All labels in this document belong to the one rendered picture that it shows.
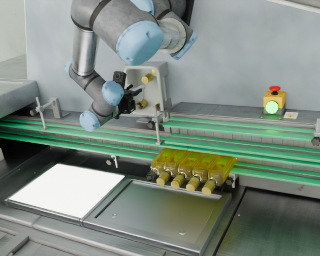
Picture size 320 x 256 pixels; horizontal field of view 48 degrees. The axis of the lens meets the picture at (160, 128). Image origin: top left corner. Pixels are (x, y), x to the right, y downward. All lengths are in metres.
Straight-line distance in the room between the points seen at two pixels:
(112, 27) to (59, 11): 1.01
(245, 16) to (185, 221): 0.78
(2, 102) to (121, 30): 1.19
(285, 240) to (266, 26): 0.75
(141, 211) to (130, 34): 0.76
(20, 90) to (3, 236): 0.79
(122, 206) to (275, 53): 0.82
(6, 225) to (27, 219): 0.10
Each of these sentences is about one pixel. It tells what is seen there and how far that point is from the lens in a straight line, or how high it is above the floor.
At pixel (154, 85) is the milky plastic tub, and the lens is 1.62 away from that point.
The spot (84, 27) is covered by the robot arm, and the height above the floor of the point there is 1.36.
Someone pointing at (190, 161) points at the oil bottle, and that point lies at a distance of 1.37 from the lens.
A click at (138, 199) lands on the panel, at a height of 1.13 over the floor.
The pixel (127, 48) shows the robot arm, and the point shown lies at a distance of 0.86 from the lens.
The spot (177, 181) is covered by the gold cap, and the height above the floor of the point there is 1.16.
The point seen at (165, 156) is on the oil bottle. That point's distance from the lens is 1.43.
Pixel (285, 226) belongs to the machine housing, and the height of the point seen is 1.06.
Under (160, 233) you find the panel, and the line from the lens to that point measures 1.30.
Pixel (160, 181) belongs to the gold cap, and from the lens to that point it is 1.31.
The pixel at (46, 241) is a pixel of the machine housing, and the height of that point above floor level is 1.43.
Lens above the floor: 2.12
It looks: 53 degrees down
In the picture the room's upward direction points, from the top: 132 degrees counter-clockwise
